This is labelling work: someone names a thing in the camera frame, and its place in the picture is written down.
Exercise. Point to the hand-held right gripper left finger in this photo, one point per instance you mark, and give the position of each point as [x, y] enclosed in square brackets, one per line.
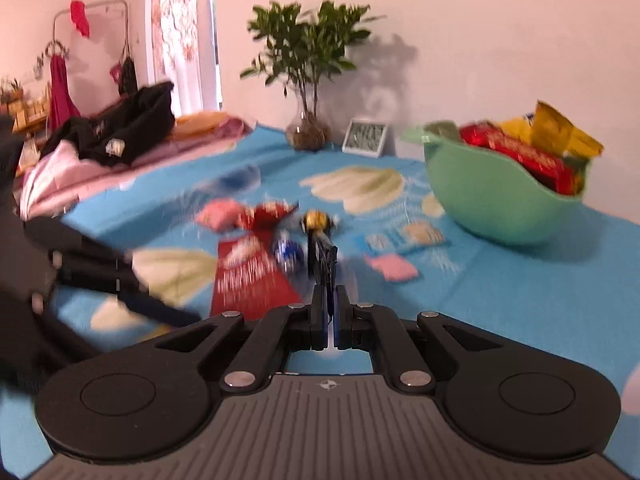
[317, 320]

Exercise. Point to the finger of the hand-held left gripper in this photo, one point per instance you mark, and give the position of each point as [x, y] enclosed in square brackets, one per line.
[160, 307]
[85, 247]

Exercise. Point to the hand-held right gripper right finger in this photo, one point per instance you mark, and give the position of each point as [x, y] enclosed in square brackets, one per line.
[343, 320]

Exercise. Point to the yellow and black candy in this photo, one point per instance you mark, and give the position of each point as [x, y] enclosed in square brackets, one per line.
[317, 222]

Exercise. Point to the green plastic bowl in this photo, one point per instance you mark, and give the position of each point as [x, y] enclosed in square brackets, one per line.
[490, 200]

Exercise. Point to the long red stick packet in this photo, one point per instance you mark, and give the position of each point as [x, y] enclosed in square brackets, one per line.
[525, 157]

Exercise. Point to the gold stick packet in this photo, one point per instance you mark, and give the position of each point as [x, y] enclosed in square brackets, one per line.
[555, 130]

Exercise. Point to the blue wrapped candy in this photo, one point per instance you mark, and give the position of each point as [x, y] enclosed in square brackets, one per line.
[289, 252]

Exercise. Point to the pink small packet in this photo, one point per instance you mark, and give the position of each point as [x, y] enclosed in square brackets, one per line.
[392, 266]
[220, 215]

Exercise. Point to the pink blanket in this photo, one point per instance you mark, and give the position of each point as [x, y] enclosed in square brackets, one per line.
[65, 175]

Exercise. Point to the large red packet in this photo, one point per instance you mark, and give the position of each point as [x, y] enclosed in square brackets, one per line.
[245, 280]

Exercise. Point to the blue and white packet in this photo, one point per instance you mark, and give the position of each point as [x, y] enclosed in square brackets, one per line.
[395, 240]

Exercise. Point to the black garment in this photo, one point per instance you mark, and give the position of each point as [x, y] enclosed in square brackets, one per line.
[135, 125]

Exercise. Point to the wooden shelf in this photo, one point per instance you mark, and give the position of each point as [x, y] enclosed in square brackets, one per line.
[30, 110]

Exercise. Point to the magenta garment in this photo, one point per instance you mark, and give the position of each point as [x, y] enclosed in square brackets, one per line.
[62, 95]

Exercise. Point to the yellow cloth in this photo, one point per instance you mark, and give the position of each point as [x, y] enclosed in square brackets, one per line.
[200, 121]

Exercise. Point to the black hanging bag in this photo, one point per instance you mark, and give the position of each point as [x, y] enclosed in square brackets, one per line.
[127, 77]

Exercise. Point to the white digital clock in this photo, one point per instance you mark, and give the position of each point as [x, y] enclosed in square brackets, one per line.
[364, 137]

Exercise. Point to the leafy plant in glass vase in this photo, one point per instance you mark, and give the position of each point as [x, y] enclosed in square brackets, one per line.
[307, 135]

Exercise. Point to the red garment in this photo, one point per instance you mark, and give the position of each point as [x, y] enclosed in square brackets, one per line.
[80, 17]

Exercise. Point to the floral curtain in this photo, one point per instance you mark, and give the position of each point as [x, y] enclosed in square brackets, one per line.
[180, 35]

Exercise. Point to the metal clothes rack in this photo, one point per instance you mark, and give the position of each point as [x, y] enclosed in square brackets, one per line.
[107, 3]

